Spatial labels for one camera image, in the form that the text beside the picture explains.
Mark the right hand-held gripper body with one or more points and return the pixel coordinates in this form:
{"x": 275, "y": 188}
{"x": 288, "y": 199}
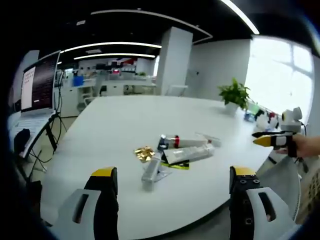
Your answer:
{"x": 292, "y": 120}

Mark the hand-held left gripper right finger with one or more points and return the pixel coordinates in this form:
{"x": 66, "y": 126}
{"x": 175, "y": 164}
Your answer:
{"x": 272, "y": 200}

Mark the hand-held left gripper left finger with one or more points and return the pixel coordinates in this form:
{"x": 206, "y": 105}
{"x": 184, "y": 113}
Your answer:
{"x": 82, "y": 202}

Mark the small red-label skincare pump bottle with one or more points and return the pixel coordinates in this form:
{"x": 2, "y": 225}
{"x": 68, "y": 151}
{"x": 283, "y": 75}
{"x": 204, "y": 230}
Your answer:
{"x": 212, "y": 140}
{"x": 150, "y": 175}

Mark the red-collared skincare spray bottle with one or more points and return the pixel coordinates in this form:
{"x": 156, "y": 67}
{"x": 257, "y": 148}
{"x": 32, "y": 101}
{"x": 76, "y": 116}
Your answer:
{"x": 190, "y": 142}

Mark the white skincare tube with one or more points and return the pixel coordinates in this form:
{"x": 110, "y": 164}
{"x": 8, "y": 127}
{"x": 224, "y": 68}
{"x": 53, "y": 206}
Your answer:
{"x": 190, "y": 153}

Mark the gold skincare sachet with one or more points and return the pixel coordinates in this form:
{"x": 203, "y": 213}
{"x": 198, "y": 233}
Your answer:
{"x": 144, "y": 153}

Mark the small clear skincare sachet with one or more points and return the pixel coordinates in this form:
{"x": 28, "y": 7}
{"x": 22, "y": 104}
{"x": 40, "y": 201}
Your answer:
{"x": 163, "y": 175}

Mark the green black skincare sachet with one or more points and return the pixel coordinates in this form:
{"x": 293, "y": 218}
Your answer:
{"x": 178, "y": 166}

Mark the blue storage bin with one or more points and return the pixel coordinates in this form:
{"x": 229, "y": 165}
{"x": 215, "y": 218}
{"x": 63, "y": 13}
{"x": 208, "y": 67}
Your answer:
{"x": 78, "y": 81}

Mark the person's right hand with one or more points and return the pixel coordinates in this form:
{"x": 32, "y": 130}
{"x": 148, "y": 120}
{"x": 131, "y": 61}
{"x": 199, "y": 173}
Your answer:
{"x": 307, "y": 146}

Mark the white stuffed toy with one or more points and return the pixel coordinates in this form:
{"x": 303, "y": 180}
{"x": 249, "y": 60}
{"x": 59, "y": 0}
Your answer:
{"x": 265, "y": 121}

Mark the grey office chair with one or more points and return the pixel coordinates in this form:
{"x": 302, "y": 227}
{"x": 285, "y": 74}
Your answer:
{"x": 280, "y": 180}

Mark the blue white packet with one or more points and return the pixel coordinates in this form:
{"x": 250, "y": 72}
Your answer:
{"x": 248, "y": 116}

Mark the potted green plant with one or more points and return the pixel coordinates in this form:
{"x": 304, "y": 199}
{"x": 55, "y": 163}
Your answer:
{"x": 235, "y": 93}

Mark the white side desk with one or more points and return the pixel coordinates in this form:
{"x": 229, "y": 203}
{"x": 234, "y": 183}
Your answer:
{"x": 42, "y": 127}

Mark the black computer mouse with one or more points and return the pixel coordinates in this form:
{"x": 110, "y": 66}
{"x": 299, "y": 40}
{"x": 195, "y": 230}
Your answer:
{"x": 22, "y": 138}

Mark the white office chair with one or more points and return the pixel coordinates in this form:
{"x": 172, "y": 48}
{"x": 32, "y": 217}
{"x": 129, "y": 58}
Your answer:
{"x": 87, "y": 96}

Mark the long ceiling light strip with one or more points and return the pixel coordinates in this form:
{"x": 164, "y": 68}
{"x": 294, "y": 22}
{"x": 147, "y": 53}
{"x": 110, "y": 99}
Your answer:
{"x": 112, "y": 54}
{"x": 240, "y": 15}
{"x": 112, "y": 44}

